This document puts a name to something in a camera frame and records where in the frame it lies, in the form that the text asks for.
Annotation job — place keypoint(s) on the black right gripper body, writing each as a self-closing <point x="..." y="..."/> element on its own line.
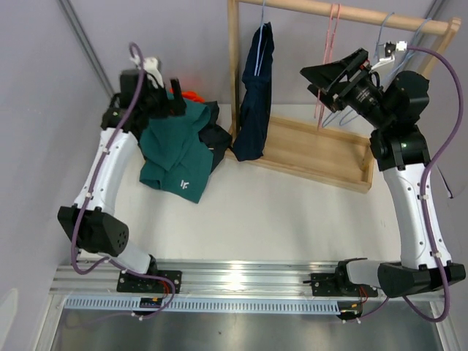
<point x="360" y="93"/>

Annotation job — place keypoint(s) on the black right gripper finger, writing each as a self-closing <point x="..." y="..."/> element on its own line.
<point x="325" y="98"/>
<point x="327" y="76"/>

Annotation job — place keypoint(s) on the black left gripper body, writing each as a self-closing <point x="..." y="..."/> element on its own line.
<point x="159" y="106"/>

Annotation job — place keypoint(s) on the orange mesh shorts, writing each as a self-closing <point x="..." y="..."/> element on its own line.
<point x="193" y="96"/>

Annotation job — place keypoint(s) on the teal green shorts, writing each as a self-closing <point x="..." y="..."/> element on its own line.
<point x="176" y="161"/>

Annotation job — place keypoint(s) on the black shorts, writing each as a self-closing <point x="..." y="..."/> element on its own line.
<point x="217" y="139"/>

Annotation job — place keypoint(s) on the navy blue shorts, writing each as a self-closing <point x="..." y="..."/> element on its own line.
<point x="256" y="106"/>

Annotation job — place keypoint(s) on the pink hanger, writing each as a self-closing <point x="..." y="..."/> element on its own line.
<point x="320" y="108"/>
<point x="331" y="32"/>

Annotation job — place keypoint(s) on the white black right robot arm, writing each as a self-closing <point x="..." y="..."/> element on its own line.
<point x="403" y="157"/>

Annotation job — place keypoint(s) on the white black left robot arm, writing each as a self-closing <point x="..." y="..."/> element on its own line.
<point x="89" y="222"/>

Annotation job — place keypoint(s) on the wooden clothes rack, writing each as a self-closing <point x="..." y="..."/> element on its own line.
<point x="333" y="156"/>

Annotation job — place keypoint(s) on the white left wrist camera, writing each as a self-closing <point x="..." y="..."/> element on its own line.
<point x="152" y="66"/>

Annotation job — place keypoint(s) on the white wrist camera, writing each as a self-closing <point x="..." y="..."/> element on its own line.
<point x="152" y="66"/>
<point x="385" y="55"/>

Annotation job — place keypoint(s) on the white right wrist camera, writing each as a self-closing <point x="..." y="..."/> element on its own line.
<point x="385" y="55"/>

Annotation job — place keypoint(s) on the aluminium mounting rail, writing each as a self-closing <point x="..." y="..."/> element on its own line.
<point x="206" y="279"/>

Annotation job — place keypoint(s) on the slotted grey cable duct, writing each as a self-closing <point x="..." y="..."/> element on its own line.
<point x="214" y="305"/>

